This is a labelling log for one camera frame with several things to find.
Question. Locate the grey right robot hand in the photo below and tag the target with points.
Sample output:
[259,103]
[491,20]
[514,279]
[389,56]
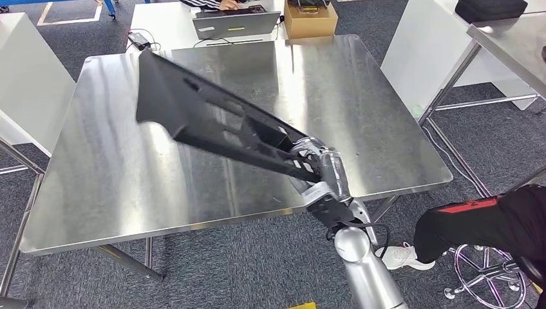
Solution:
[335,170]

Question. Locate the person's hand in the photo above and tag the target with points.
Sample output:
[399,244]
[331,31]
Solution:
[230,4]

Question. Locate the long black plastic part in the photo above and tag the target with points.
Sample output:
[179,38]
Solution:
[170,98]

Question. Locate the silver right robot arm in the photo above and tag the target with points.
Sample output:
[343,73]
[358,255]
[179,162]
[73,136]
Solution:
[367,273]

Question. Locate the blue metal shelf rack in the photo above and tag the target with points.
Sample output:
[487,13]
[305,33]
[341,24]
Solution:
[109,8]

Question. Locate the stainless steel workbench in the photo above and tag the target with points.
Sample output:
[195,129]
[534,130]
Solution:
[21,157]
[106,170]

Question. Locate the grey laptop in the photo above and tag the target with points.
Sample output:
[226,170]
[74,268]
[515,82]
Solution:
[234,25]

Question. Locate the person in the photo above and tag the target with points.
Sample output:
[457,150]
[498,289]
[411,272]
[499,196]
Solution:
[200,3]
[469,230]

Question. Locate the black item on box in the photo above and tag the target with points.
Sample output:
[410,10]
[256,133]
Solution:
[307,2]

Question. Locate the brown cardboard box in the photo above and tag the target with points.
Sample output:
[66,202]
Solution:
[311,25]

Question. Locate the black power adapter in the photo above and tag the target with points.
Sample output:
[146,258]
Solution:
[138,39]

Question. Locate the chrome swivel stool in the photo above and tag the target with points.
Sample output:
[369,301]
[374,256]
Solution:
[485,273]

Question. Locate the black carry case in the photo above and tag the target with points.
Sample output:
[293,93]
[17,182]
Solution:
[490,10]

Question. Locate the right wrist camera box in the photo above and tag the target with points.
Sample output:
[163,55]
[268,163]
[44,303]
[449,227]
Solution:
[328,211]

